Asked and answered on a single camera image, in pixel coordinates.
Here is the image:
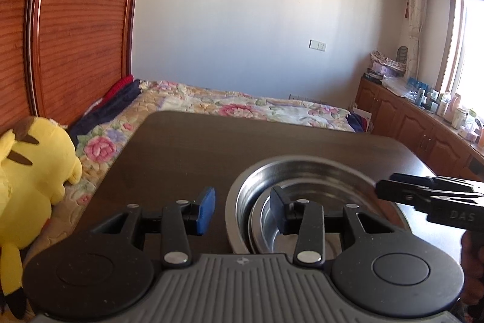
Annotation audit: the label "floral bedspread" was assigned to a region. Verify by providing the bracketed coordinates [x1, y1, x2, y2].
[49, 80, 357, 233]

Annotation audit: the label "dark striped vase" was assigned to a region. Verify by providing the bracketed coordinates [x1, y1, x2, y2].
[395, 46, 410, 67]

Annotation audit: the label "large stainless steel bowl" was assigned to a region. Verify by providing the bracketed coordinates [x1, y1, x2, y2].
[225, 156, 402, 256]

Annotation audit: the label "wooden louvered wardrobe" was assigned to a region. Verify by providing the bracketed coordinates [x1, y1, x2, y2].
[0, 0, 149, 131]

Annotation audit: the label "wooden framed window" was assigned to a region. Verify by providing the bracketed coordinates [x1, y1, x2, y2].
[435, 0, 484, 109]

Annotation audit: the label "pile of patterned boxes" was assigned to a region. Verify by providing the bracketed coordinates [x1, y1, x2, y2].
[364, 51, 406, 81]

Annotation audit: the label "white paper box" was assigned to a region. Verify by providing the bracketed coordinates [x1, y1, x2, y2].
[352, 105, 373, 133]

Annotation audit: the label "navy and red cloth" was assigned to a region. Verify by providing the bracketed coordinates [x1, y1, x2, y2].
[347, 113, 365, 133]

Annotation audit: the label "medium stainless steel bowl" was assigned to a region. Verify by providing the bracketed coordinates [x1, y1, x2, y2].
[247, 182, 379, 255]

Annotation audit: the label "wooden cabinet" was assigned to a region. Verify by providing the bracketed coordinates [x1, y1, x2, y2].
[355, 76, 484, 180]

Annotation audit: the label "red and navy blanket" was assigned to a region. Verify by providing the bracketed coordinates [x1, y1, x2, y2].
[68, 75, 143, 143]

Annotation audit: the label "patterned cream curtain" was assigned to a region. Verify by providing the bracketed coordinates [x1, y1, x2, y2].
[404, 0, 430, 81]

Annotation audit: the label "row of bottles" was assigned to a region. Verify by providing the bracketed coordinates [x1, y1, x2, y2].
[406, 77, 484, 147]

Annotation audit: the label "person's right hand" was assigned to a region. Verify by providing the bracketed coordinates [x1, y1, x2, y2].
[459, 230, 484, 309]

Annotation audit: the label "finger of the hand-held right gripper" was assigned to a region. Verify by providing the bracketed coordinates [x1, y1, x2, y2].
[389, 173, 484, 192]
[375, 180, 484, 212]

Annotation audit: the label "yellow plush toy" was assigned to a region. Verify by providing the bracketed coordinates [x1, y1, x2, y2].
[0, 116, 83, 321]

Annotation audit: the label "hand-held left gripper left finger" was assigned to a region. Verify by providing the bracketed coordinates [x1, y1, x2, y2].
[91, 187, 216, 269]

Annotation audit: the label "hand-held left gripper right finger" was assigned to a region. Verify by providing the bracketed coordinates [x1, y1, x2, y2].
[269, 186, 397, 267]

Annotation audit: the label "clear plastic bags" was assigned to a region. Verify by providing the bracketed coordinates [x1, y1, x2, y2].
[381, 76, 421, 97]

